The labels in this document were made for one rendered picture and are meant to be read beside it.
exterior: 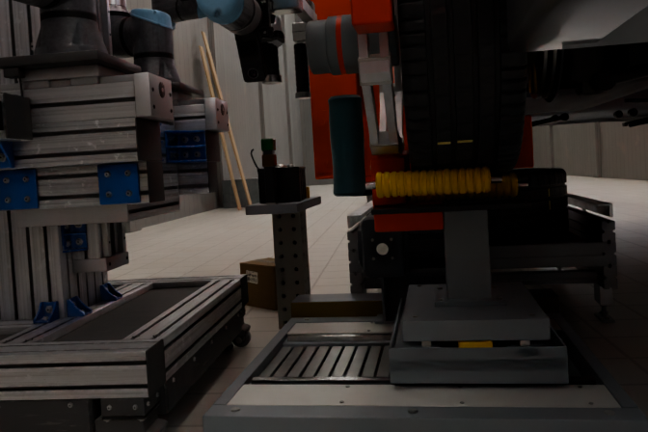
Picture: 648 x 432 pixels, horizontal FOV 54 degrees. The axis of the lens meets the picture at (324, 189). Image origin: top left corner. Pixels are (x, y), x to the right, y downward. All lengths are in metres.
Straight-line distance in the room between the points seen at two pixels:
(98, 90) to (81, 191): 0.23
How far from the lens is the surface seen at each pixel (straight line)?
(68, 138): 1.42
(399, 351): 1.38
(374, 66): 1.27
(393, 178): 1.38
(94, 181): 1.45
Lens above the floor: 0.56
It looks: 2 degrees down
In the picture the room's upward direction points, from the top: 3 degrees counter-clockwise
